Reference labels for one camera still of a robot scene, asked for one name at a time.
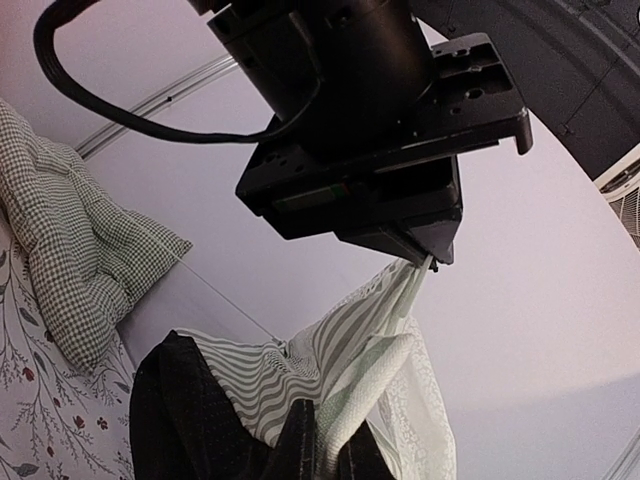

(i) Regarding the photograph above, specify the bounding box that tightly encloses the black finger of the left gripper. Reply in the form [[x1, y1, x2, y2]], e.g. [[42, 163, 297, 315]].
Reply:
[[339, 220, 456, 265]]

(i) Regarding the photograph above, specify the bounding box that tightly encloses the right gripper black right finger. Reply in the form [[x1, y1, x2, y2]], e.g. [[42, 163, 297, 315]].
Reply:
[[337, 421, 395, 480]]

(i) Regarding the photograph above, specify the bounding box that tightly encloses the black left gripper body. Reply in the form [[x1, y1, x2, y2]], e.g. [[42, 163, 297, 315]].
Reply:
[[194, 1, 533, 240]]

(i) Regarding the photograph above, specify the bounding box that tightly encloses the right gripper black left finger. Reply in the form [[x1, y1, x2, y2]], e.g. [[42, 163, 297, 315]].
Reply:
[[263, 399, 316, 480]]

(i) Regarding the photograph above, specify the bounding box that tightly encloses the green striped pet tent fabric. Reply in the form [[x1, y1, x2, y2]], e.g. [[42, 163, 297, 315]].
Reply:
[[130, 260, 457, 479]]

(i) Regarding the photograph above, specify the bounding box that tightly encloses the green checkered cushion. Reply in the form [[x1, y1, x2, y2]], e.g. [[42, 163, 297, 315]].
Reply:
[[1, 102, 192, 373]]

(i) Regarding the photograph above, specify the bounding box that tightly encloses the left aluminium corner post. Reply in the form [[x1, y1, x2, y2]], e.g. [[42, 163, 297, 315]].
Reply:
[[76, 55, 239, 160]]

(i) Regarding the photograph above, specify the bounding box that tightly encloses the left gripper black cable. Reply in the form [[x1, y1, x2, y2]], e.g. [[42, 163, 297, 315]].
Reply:
[[32, 0, 301, 146]]

